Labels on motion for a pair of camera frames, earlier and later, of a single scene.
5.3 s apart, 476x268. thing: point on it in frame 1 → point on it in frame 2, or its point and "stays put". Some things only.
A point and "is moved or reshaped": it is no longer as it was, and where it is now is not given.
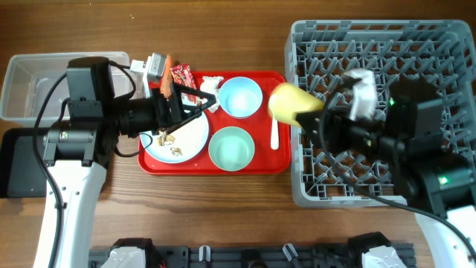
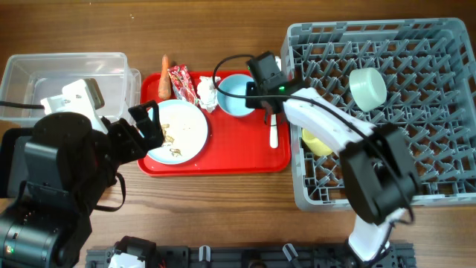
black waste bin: x=23 y=175 stays put
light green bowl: x=231 y=148 is moved or reshaped
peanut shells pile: x=164 y=139 stays put
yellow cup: x=285 y=99 is moved or reshaped
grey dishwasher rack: x=317 y=54 stays put
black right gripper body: x=364 y=138 → x=253 y=89
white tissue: x=210 y=84 stays put
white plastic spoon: x=274 y=135 stays put
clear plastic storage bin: x=28 y=77 stays put
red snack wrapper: x=181 y=74 stays put
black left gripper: x=169 y=119 → x=136 y=146
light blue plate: x=179 y=145 stays put
